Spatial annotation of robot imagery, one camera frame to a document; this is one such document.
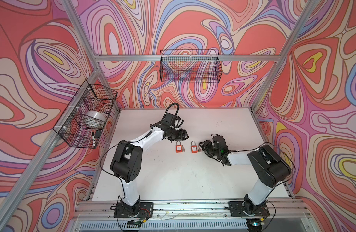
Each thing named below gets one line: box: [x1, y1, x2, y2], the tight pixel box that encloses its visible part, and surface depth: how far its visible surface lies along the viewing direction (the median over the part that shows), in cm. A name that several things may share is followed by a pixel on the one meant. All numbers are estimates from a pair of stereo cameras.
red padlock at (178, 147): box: [175, 140, 183, 153], surface depth 97 cm
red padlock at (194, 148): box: [190, 140, 198, 154], surface depth 98 cm
